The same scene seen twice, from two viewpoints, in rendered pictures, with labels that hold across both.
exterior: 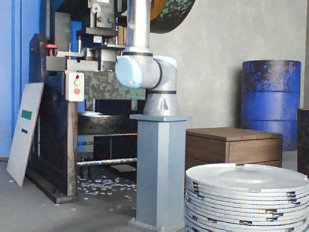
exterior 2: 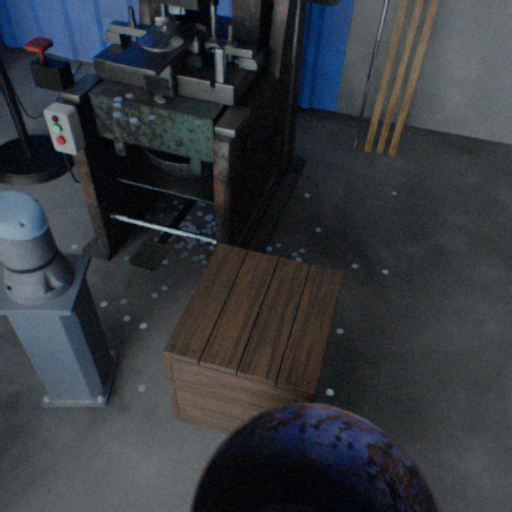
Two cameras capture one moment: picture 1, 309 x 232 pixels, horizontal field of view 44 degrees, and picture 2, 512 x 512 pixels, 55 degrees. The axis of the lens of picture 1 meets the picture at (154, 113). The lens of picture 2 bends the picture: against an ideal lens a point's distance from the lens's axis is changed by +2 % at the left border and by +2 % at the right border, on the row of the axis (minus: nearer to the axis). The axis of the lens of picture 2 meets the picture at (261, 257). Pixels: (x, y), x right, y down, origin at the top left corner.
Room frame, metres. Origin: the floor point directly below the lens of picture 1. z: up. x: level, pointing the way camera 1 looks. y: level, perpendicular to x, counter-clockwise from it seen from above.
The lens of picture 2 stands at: (1.39, -0.94, 1.34)
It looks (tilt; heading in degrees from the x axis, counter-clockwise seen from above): 45 degrees down; 46
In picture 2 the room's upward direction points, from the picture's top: 4 degrees clockwise
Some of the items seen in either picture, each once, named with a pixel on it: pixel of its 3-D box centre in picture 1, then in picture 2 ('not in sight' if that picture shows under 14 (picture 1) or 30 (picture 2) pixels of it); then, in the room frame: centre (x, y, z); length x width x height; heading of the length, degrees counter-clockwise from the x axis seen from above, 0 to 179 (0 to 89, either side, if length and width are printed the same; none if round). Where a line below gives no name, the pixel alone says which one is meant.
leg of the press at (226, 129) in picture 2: (126, 106); (272, 122); (2.49, 0.18, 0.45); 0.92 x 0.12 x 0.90; 31
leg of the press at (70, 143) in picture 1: (43, 106); (138, 94); (2.22, 0.64, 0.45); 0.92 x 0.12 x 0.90; 31
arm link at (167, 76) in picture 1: (161, 73); (15, 228); (1.54, -0.02, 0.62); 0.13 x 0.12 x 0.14; 135
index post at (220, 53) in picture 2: not in sight; (220, 63); (2.22, 0.12, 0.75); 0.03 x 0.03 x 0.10; 31
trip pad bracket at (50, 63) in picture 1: (54, 74); (57, 91); (1.88, 0.49, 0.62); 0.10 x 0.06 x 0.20; 121
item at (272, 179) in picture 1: (245, 176); not in sight; (0.92, -0.22, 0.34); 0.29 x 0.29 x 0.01
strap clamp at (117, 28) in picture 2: (67, 52); (130, 25); (2.15, 0.49, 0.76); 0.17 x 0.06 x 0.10; 121
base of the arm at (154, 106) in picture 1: (161, 102); (35, 266); (1.54, -0.03, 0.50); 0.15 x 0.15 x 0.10
